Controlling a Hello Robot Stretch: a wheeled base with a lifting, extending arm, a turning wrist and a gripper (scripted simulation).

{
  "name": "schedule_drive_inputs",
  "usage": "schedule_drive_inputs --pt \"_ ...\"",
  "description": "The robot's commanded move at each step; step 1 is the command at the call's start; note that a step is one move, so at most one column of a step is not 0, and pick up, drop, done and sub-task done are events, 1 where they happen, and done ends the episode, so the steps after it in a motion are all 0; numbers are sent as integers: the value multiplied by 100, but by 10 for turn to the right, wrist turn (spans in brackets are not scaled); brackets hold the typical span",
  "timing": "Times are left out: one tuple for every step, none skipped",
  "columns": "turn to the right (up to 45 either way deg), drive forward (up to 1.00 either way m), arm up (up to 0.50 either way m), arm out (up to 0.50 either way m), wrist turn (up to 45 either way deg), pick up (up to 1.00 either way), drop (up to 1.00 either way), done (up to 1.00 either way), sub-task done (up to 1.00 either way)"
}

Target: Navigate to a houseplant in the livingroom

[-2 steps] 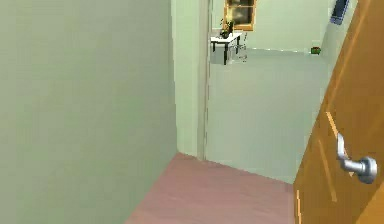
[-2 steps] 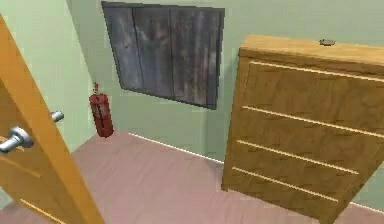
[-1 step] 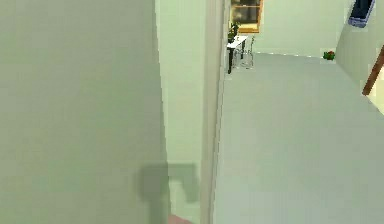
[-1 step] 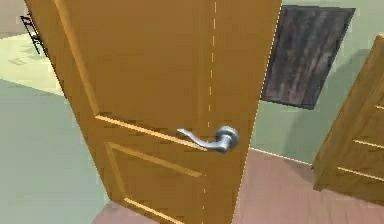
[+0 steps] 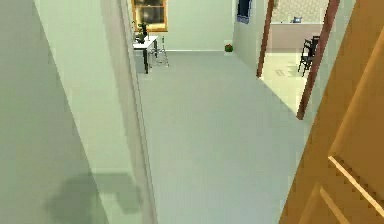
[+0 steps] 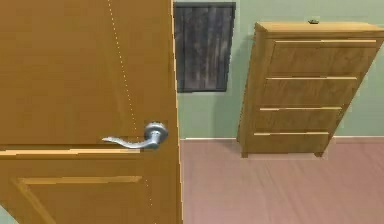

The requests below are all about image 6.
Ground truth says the brown wooden room door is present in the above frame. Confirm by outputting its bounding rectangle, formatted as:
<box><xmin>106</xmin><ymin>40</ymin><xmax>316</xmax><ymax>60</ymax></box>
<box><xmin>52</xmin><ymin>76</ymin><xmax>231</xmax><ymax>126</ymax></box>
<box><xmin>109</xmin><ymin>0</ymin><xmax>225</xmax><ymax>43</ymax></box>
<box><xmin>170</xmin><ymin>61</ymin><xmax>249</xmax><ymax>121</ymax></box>
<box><xmin>0</xmin><ymin>0</ymin><xmax>184</xmax><ymax>224</ymax></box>

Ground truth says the silver lever door handle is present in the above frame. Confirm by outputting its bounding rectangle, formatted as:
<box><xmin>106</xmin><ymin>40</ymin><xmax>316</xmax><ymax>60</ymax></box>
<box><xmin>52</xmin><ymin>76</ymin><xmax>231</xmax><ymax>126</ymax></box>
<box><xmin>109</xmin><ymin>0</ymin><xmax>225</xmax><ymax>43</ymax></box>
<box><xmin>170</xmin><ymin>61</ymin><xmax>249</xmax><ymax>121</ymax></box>
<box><xmin>101</xmin><ymin>121</ymin><xmax>169</xmax><ymax>150</ymax></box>

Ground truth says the light wooden chest of drawers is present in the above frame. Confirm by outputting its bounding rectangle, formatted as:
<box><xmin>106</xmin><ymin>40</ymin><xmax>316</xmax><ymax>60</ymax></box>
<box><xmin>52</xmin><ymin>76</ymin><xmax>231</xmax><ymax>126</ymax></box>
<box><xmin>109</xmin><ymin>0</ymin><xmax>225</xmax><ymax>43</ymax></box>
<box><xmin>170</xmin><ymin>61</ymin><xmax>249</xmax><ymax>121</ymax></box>
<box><xmin>236</xmin><ymin>21</ymin><xmax>384</xmax><ymax>159</ymax></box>

